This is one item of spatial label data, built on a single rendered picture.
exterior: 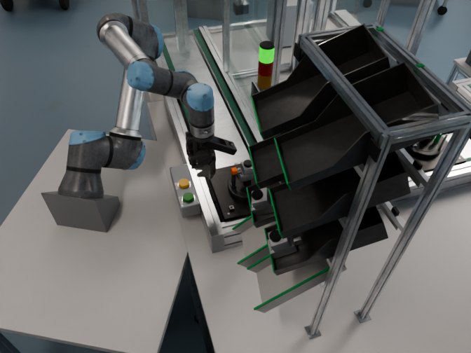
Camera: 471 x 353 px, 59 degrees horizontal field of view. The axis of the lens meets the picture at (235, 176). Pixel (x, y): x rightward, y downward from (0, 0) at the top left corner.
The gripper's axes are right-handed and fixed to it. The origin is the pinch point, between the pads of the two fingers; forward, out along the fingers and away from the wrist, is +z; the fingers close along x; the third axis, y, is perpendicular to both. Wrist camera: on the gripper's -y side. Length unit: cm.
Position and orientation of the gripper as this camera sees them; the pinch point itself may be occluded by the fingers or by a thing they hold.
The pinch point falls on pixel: (211, 175)
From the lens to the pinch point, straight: 140.9
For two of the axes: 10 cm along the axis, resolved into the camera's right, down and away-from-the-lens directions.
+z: -0.1, 6.8, 7.3
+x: 3.0, 7.0, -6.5
